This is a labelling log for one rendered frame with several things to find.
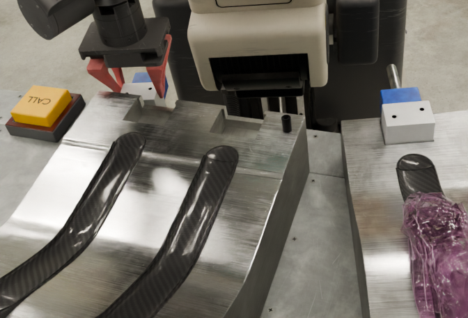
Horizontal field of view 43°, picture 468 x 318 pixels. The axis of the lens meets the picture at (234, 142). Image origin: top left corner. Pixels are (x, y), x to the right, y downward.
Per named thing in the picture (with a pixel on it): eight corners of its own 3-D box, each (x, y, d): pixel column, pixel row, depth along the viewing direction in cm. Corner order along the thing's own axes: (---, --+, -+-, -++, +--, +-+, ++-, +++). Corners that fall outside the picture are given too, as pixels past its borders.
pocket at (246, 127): (228, 128, 70) (223, 104, 67) (271, 134, 68) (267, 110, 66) (214, 156, 67) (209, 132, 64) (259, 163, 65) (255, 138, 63)
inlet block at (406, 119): (370, 86, 75) (370, 51, 72) (410, 83, 75) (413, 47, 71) (384, 161, 66) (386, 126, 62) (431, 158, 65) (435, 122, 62)
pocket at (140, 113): (146, 117, 73) (138, 94, 71) (185, 122, 72) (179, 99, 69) (130, 142, 71) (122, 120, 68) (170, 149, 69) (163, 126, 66)
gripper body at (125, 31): (162, 60, 70) (148, 6, 65) (81, 64, 72) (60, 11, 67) (172, 28, 75) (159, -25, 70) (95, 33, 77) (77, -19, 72)
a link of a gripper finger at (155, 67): (174, 112, 76) (158, 52, 70) (120, 113, 77) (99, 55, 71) (182, 78, 81) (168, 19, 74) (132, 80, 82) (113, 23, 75)
